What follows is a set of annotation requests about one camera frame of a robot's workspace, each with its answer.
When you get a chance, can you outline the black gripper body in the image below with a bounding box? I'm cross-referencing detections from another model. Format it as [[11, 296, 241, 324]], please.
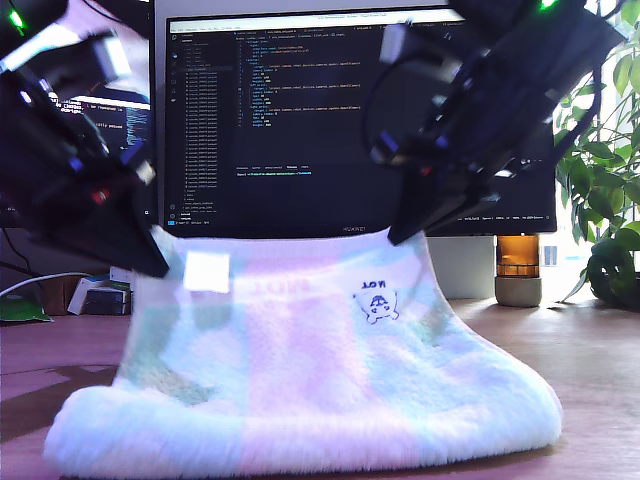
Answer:
[[0, 49, 154, 224]]

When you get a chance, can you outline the pastel striped fluffy tea towel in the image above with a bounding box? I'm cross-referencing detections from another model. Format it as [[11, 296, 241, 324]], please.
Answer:
[[43, 227, 564, 479]]

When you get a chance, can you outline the white and blue slim box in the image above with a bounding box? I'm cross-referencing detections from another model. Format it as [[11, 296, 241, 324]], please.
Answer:
[[67, 276, 109, 315]]

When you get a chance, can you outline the dark grey small box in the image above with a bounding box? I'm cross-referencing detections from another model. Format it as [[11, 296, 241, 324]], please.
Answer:
[[85, 289, 132, 316]]

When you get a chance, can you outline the amber glass lamp grey base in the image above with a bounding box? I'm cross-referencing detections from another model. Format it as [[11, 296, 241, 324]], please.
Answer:
[[494, 234, 543, 308]]

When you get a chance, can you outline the black monitor with terminal window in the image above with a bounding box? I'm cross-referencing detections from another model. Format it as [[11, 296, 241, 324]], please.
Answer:
[[0, 0, 154, 230]]

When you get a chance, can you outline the brown cardboard box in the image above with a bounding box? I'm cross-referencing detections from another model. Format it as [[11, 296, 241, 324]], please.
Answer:
[[39, 273, 84, 316]]

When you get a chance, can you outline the green plastic bag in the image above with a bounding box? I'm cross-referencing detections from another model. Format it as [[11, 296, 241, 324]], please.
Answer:
[[0, 292, 54, 324]]

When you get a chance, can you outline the green leafy houseplant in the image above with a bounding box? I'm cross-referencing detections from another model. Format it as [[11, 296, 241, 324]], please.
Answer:
[[549, 0, 640, 309]]

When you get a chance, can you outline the black Huawei monitor with stand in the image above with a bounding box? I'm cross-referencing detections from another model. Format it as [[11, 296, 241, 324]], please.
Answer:
[[163, 4, 558, 240]]

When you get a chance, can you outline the white cable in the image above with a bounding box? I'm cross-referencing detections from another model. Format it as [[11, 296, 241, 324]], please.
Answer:
[[0, 272, 92, 297]]

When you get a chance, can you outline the thin black cable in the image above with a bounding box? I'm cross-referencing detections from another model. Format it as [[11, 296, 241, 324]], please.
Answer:
[[0, 227, 45, 281]]

